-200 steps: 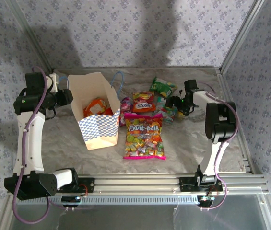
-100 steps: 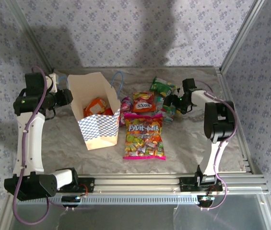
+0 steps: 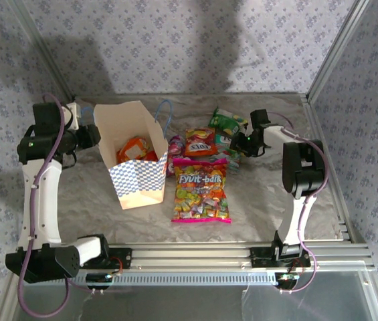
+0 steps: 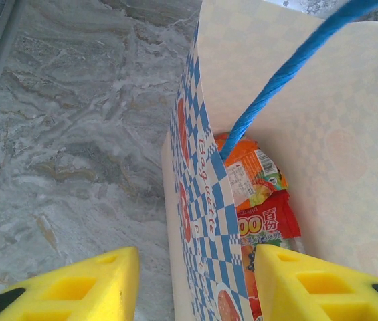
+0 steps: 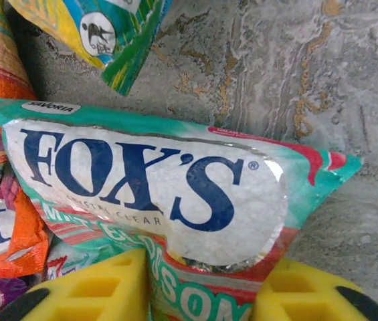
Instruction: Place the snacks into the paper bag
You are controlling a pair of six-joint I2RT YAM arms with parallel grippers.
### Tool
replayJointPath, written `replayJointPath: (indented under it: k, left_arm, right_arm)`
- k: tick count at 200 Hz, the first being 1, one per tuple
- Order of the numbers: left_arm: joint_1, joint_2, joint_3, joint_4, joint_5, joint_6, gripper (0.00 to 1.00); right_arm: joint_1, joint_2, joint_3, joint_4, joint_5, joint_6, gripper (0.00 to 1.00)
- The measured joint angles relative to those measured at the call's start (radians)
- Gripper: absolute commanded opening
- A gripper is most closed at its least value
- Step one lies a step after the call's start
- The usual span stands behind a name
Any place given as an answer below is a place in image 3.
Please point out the teal Fox's candy bag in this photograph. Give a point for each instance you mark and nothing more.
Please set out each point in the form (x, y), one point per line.
(233, 162)

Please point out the green snack bag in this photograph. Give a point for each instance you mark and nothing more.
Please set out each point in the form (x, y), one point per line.
(223, 120)

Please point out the orange Fox's candy bag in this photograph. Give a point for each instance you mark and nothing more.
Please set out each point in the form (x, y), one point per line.
(199, 142)

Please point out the purple Fox's candy bag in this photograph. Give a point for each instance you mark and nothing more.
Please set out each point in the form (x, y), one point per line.
(175, 147)

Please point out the small orange snack bag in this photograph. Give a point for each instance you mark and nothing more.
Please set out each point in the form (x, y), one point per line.
(131, 150)

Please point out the blue checkered paper bag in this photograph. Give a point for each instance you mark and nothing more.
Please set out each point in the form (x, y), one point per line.
(135, 180)

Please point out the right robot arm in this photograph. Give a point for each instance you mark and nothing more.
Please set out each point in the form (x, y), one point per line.
(304, 170)

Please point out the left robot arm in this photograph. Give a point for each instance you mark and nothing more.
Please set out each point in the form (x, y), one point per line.
(41, 200)

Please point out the large pink fruit candy bag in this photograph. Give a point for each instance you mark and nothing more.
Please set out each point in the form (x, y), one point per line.
(198, 194)

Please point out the black adapter board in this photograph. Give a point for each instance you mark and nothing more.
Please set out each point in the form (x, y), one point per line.
(287, 279)
(98, 278)

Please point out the grey metal shelf panel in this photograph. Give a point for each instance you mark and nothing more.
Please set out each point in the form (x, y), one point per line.
(175, 304)

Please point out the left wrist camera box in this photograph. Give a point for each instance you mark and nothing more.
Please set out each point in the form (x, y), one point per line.
(74, 115)

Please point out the aluminium back rail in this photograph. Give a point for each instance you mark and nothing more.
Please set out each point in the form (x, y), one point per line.
(208, 95)

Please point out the aluminium side rail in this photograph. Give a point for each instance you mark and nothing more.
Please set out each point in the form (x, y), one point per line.
(315, 117)

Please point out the aluminium frame post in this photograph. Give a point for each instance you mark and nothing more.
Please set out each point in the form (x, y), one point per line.
(344, 33)
(34, 33)

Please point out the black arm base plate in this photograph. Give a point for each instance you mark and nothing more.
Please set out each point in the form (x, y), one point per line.
(259, 259)
(125, 257)

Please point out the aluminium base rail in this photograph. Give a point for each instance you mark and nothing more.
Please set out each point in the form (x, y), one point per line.
(188, 255)

